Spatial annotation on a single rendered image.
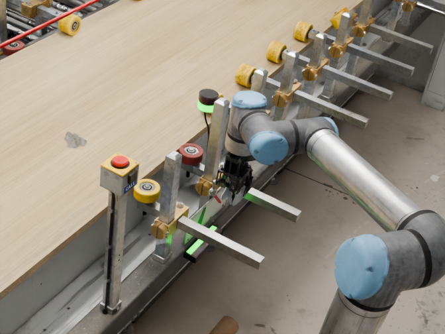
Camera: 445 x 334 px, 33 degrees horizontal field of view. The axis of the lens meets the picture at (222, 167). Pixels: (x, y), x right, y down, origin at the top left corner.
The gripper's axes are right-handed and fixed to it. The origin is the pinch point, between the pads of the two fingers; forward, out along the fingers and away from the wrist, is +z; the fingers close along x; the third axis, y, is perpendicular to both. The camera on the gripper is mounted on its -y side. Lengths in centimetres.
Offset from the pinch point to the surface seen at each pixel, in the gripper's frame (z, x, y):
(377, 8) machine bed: 31, -32, -232
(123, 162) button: -26.1, -16.6, 34.3
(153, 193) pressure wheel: 6.4, -24.0, 5.5
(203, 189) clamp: 12.2, -16.1, -12.4
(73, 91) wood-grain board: 7, -78, -25
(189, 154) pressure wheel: 6.4, -26.0, -18.9
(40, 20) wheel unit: 9, -124, -61
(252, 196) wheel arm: 11.8, -1.8, -19.1
